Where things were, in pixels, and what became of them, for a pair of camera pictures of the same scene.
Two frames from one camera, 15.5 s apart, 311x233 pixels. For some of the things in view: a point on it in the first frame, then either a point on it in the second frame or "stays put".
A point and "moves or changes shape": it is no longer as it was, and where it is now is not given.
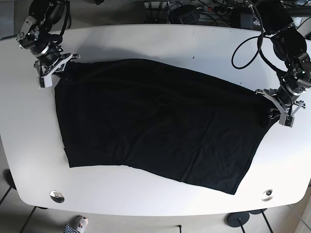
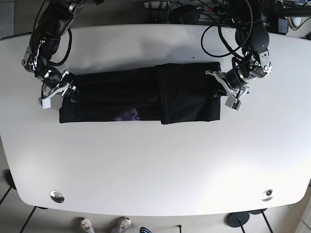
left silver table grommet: [57, 196] stays put
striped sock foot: [68, 229] → [144, 229]
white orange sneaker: [80, 223] → [85, 224]
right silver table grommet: [267, 195] stays put
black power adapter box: [185, 14] stays put
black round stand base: [236, 219] stays put
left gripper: [64, 59] → [64, 86]
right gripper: [274, 114] → [236, 93]
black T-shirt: [137, 113] moves or changes shape
